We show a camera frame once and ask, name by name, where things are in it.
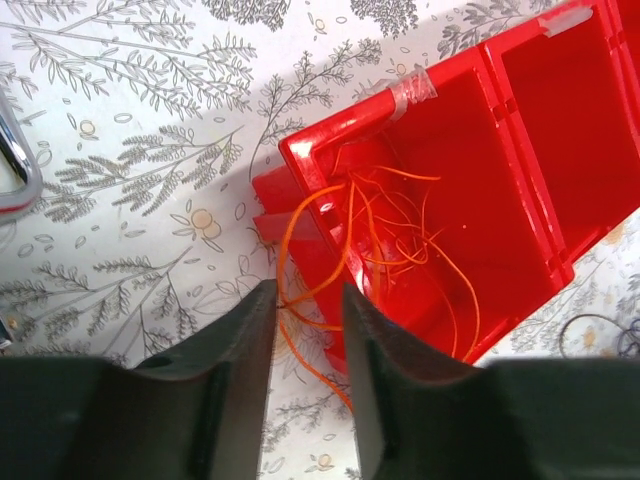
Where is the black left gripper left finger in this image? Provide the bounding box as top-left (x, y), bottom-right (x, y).
top-left (1, 280), bottom-right (277, 479)

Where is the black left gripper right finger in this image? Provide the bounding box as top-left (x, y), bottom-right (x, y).
top-left (342, 285), bottom-right (639, 479)

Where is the thin wire bundle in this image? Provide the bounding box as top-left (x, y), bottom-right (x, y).
top-left (558, 313), bottom-right (640, 359)

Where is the orange thin wire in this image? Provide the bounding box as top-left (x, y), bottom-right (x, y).
top-left (277, 152), bottom-right (482, 414)

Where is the red three-compartment plastic tray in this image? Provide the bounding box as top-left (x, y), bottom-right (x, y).
top-left (253, 1), bottom-right (639, 370)

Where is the black poker chip case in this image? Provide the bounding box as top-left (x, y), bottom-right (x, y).
top-left (1, 92), bottom-right (43, 224)

